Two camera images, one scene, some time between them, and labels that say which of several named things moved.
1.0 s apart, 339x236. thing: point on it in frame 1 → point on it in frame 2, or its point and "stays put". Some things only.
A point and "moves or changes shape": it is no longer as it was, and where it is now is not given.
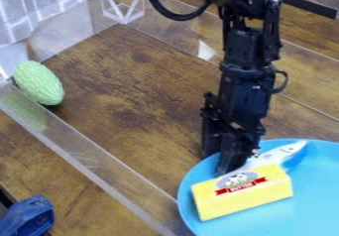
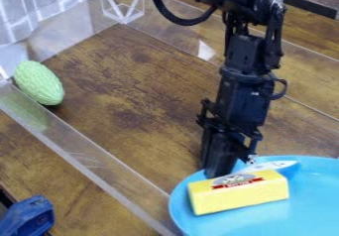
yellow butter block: [243, 190] stays put
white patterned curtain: [30, 1] stays put
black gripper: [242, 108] stays put
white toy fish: [275, 157] → [267, 166]
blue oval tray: [306, 214] moves or changes shape
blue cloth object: [28, 217] stays put
